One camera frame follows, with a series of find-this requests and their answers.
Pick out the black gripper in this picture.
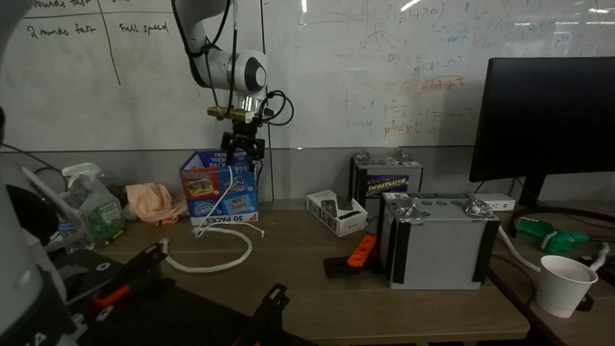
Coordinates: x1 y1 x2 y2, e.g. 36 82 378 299
219 121 267 169

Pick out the thin white rope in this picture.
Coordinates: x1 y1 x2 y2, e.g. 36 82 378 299
190 163 267 240

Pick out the blue cardboard box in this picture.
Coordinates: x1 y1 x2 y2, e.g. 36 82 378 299
178 147 261 226

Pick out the small white open box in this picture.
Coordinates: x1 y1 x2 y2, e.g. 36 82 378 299
305 188 370 238

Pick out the grey box with label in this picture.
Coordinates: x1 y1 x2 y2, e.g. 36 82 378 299
347 151 424 222

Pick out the large grey metal box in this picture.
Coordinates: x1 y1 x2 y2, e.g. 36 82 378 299
376 190 501 292

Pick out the peach cloth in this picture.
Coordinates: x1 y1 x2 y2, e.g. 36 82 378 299
123 180 188 226

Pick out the black flat block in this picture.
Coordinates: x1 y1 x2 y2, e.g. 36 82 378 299
322 253 369 280

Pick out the orange block with holes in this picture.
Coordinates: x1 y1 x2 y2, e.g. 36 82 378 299
345 232 380 270

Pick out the green liquid spray bottle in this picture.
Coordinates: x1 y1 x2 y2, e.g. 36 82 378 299
61 161 124 245

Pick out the clear plastic water bottle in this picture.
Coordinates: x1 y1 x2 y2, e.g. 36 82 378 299
17 165 88 255

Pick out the white power strip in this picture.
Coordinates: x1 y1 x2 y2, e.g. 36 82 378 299
476 192 517 213

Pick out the black computer monitor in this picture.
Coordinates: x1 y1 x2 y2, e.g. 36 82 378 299
468 55 615 207

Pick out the white paper cup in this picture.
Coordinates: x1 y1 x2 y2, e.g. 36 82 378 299
534 253 599 319

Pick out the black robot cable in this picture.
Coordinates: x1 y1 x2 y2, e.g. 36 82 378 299
171 0 296 130

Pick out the black clamp orange handle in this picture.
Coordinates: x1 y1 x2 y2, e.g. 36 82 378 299
92 240 169 309

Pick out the thick white cable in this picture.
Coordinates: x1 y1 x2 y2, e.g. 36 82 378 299
497 224 611 274

